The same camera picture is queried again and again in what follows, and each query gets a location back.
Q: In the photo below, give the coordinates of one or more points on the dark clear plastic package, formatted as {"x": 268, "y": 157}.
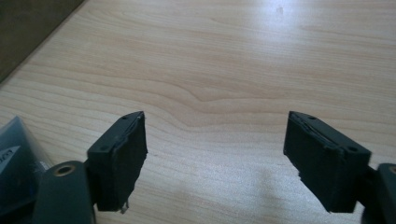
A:
{"x": 15, "y": 161}

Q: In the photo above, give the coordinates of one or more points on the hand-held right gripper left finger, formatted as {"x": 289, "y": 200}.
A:
{"x": 116, "y": 161}

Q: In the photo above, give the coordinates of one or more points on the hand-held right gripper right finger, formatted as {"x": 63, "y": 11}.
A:
{"x": 320, "y": 165}

